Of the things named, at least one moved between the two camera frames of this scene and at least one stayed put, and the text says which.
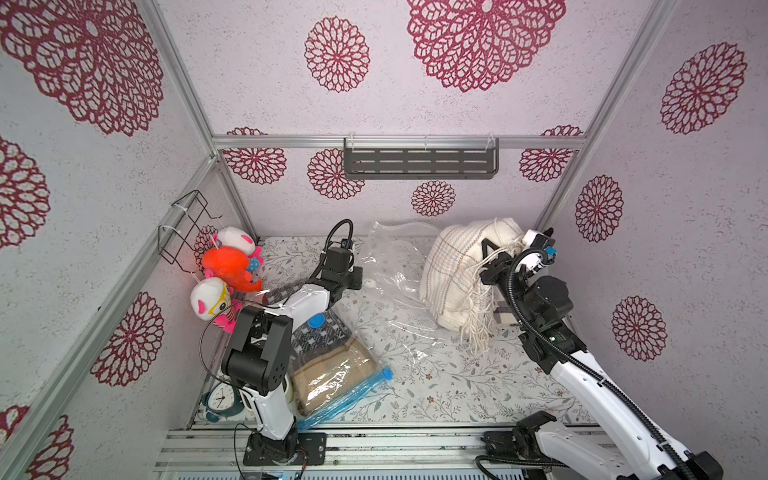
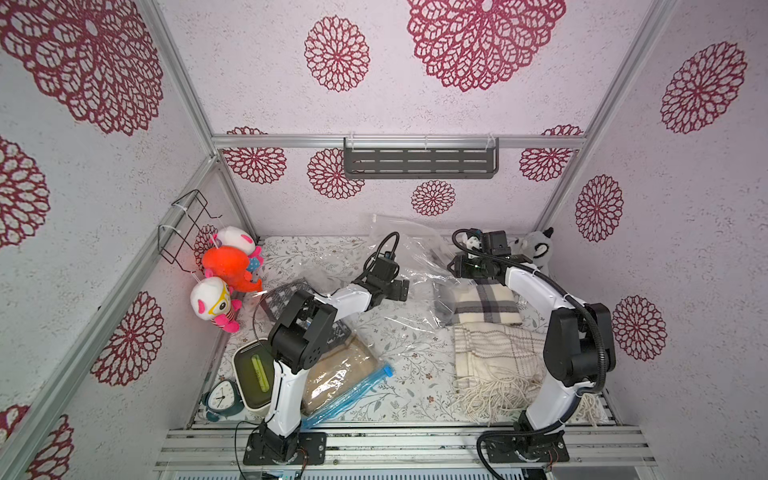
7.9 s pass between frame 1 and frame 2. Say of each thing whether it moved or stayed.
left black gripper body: moved
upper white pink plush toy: stayed
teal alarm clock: stayed
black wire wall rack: stayed
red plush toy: stayed
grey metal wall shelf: stayed
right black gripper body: moved
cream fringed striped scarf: moved
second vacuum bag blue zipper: stayed
